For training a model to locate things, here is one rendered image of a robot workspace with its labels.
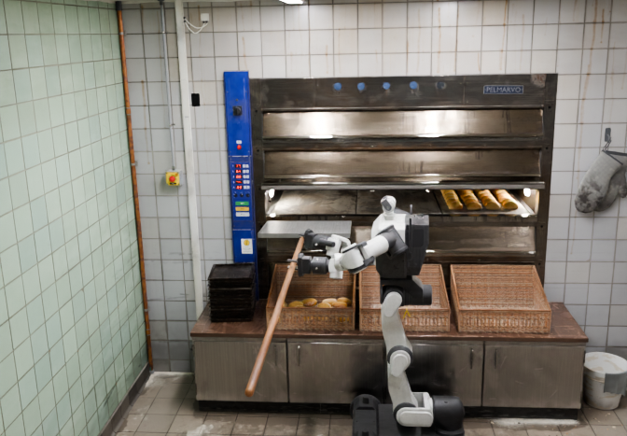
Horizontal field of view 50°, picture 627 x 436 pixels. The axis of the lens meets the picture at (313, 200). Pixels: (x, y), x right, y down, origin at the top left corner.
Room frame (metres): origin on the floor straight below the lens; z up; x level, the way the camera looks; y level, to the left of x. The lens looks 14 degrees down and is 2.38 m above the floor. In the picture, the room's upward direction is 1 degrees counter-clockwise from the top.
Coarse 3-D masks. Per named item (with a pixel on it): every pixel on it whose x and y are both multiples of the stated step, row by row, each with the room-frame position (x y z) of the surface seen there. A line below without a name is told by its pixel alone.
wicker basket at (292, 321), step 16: (272, 288) 4.09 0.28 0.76; (304, 288) 4.24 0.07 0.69; (320, 288) 4.24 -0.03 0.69; (336, 288) 4.23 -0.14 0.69; (272, 304) 4.08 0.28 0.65; (352, 304) 3.85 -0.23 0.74; (288, 320) 3.96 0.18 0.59; (320, 320) 3.82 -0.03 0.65; (336, 320) 3.81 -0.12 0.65; (352, 320) 3.93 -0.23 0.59
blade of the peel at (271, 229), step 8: (272, 224) 4.08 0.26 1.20; (280, 224) 4.07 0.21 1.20; (288, 224) 4.07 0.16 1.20; (296, 224) 4.06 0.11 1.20; (304, 224) 4.06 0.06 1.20; (312, 224) 4.05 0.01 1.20; (320, 224) 4.05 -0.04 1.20; (328, 224) 4.04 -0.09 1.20; (336, 224) 4.04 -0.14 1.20; (344, 224) 4.03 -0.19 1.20; (264, 232) 3.90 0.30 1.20; (272, 232) 3.89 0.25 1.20; (280, 232) 3.89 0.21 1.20; (288, 232) 3.88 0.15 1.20; (296, 232) 3.88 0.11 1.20; (320, 232) 3.86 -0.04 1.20; (328, 232) 3.86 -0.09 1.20; (336, 232) 3.86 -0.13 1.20; (344, 232) 3.85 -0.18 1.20
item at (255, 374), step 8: (296, 248) 3.49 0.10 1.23; (296, 256) 3.35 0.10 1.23; (296, 264) 3.27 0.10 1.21; (288, 272) 3.11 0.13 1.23; (288, 280) 3.00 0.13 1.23; (280, 296) 2.80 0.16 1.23; (280, 304) 2.71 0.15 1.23; (280, 312) 2.66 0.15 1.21; (272, 320) 2.54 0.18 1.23; (272, 328) 2.48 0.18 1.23; (264, 336) 2.41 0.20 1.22; (264, 344) 2.33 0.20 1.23; (264, 352) 2.27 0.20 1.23; (256, 360) 2.20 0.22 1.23; (256, 368) 2.14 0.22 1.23; (256, 376) 2.09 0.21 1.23; (248, 384) 2.03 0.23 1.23; (256, 384) 2.05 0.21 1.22; (248, 392) 1.99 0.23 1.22
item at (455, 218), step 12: (276, 216) 4.35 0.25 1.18; (288, 216) 4.34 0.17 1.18; (300, 216) 4.33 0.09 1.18; (312, 216) 4.33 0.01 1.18; (324, 216) 4.32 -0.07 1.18; (336, 216) 4.31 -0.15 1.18; (348, 216) 4.30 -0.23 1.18; (360, 216) 4.30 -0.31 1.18; (372, 216) 4.29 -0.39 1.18; (432, 216) 4.26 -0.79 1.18; (444, 216) 4.25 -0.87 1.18; (456, 216) 4.24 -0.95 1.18; (468, 216) 4.24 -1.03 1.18; (480, 216) 4.23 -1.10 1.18; (492, 216) 4.23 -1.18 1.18; (504, 216) 4.22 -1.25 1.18; (516, 216) 4.21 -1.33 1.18; (528, 216) 4.21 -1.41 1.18
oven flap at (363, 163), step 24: (264, 168) 4.34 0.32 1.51; (288, 168) 4.32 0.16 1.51; (312, 168) 4.31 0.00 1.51; (336, 168) 4.30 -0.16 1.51; (360, 168) 4.28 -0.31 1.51; (384, 168) 4.27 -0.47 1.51; (408, 168) 4.26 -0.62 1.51; (432, 168) 4.25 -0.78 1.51; (456, 168) 4.23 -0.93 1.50; (480, 168) 4.22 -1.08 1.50; (504, 168) 4.21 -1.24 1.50; (528, 168) 4.19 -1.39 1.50
